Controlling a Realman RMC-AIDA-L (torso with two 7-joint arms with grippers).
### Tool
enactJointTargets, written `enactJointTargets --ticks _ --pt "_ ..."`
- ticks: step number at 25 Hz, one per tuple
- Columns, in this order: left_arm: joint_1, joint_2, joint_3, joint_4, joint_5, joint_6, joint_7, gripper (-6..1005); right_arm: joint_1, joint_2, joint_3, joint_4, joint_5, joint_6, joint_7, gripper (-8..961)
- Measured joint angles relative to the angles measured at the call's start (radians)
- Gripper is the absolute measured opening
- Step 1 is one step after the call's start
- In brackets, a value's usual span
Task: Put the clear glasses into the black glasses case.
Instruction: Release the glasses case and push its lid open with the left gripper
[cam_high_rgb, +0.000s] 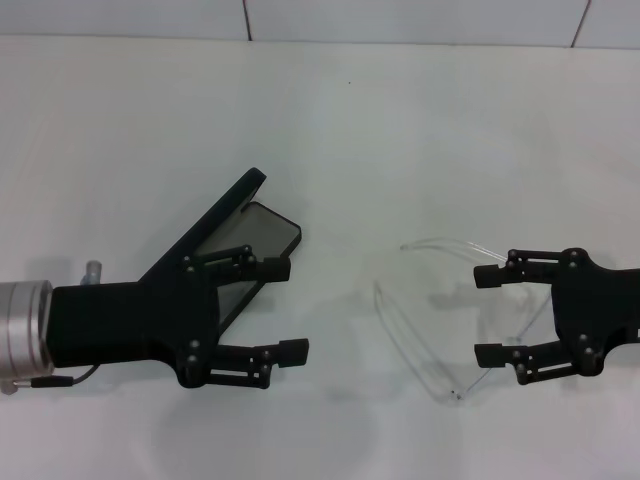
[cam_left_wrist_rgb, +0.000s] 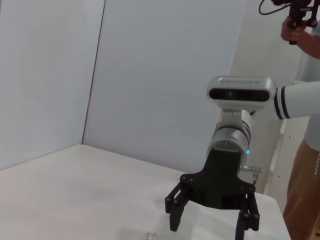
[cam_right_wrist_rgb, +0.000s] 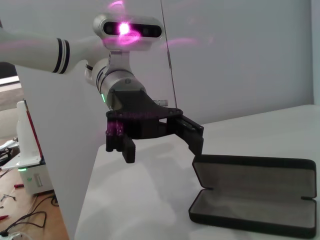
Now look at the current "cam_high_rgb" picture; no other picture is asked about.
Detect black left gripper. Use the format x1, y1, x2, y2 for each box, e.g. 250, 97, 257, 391
52, 255, 221, 390

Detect black glasses case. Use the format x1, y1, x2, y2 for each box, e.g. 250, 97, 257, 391
139, 167, 304, 346

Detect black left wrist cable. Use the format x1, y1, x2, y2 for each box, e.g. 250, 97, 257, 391
29, 363, 102, 389

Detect clear white glasses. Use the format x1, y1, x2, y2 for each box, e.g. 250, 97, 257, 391
372, 237, 554, 404

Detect silver cylindrical wrist fitting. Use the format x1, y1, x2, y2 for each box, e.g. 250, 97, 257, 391
79, 259, 104, 287

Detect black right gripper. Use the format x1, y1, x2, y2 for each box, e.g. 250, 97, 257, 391
472, 246, 640, 386

